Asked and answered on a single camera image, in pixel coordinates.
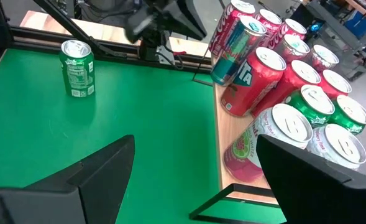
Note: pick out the green Sprite can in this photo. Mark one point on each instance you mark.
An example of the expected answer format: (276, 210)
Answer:
(352, 112)
(317, 99)
(77, 71)

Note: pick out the red soda can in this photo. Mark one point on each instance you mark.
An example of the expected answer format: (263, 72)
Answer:
(336, 81)
(304, 72)
(251, 84)

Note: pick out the black floor box blue light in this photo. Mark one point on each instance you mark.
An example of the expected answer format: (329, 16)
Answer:
(300, 14)

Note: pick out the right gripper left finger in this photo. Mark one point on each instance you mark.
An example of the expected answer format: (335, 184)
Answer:
(61, 199)

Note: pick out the black metal rig frame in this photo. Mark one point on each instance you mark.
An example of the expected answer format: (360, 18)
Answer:
(24, 39)

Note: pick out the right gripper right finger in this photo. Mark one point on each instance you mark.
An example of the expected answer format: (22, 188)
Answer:
(319, 199)

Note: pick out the wooden shelf black metal frame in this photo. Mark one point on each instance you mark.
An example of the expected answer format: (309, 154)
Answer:
(229, 130)

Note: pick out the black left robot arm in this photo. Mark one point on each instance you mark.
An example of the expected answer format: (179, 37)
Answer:
(170, 18)

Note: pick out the blue silver Red Bull can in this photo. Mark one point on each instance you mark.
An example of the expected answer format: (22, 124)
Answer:
(324, 56)
(235, 53)
(294, 43)

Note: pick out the red Coca-Cola can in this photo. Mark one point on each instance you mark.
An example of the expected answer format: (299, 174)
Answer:
(224, 28)
(271, 17)
(294, 26)

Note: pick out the blue plastic bin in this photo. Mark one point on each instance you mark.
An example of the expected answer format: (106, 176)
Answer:
(356, 20)

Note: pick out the green table mat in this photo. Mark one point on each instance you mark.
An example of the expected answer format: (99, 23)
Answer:
(154, 124)

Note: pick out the grey metal frame table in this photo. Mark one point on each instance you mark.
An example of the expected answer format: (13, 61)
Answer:
(341, 32)

